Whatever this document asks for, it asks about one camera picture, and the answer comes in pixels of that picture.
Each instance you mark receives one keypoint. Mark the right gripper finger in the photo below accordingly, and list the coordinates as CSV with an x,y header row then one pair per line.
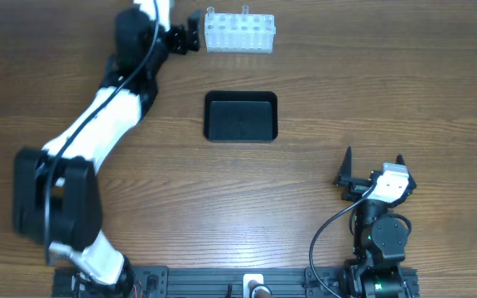
x,y
411,182
346,167

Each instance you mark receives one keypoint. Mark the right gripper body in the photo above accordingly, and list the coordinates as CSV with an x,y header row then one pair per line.
x,y
356,188

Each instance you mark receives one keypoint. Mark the clear test tube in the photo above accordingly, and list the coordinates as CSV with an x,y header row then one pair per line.
x,y
245,9
210,10

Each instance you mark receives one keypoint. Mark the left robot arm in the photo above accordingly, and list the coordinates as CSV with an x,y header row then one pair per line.
x,y
106,120

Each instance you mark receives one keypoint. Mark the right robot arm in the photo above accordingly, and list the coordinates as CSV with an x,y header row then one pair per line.
x,y
383,240

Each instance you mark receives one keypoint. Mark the black tray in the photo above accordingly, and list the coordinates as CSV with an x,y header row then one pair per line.
x,y
240,118

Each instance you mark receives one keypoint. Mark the white test tube rack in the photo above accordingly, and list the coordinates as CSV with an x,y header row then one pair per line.
x,y
240,39

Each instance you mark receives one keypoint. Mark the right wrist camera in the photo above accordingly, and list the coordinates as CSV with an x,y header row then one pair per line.
x,y
392,182

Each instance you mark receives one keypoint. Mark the mounting rail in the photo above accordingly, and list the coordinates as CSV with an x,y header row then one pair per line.
x,y
205,283

